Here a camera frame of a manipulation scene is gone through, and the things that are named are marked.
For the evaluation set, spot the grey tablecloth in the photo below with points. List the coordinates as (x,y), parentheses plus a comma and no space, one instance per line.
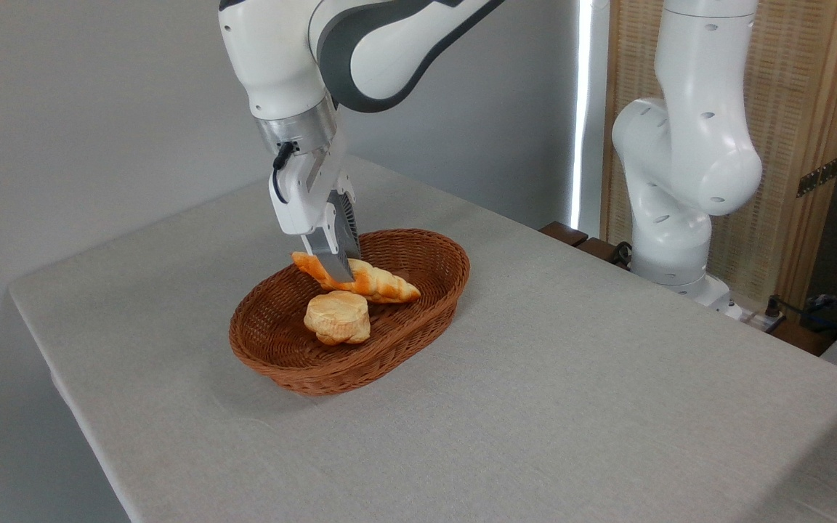
(607,407)

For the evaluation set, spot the brown wooden block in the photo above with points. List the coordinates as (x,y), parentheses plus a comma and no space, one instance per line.
(596,249)
(564,233)

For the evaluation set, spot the round bread roll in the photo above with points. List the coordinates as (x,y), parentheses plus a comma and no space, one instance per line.
(337,317)

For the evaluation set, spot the black plug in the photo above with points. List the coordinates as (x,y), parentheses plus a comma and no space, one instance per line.
(773,307)

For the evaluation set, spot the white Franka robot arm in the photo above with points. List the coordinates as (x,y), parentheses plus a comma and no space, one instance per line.
(687,145)

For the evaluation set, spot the brown wicker basket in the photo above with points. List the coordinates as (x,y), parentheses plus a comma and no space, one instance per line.
(280,363)

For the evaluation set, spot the wooden rattan folding screen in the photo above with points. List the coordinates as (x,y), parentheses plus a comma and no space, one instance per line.
(796,87)

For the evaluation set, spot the long braided bread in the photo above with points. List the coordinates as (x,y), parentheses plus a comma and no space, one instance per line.
(382,283)

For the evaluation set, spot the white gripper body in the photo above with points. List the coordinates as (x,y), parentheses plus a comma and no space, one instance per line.
(306,189)

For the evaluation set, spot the brass screen hinge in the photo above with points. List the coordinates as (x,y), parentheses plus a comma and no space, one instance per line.
(818,176)

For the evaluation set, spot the white power strip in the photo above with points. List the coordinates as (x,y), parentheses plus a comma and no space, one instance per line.
(753,319)

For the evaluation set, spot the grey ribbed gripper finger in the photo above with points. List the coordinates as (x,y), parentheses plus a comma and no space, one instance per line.
(333,258)
(349,225)

